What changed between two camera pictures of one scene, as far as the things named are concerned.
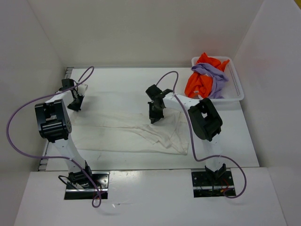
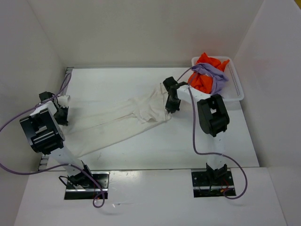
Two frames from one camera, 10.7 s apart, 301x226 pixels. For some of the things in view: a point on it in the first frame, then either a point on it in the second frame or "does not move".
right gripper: (154, 117) to (170, 108)
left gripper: (77, 108) to (63, 121)
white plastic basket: (232, 90) does not move
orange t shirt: (199, 85) does not move
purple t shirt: (218, 76) does not move
